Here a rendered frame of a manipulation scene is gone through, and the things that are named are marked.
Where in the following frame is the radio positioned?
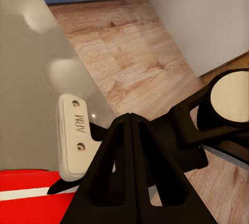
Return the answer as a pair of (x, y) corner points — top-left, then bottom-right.
(0, 169), (79, 224)

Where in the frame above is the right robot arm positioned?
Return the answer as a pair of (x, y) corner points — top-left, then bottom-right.
(47, 68), (249, 206)

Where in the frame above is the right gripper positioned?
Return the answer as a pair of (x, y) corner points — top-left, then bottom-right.
(47, 122), (156, 206)

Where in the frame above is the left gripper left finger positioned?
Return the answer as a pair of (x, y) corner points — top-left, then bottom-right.
(60, 113), (138, 224)

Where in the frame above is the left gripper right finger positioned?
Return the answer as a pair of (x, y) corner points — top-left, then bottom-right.
(130, 113), (218, 224)

